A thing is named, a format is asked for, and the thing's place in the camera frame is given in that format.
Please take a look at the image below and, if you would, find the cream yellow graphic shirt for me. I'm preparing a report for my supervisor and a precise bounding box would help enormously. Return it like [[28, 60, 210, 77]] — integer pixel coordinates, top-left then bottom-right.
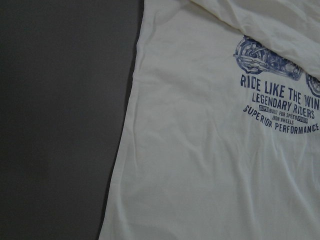
[[98, 0, 320, 240]]

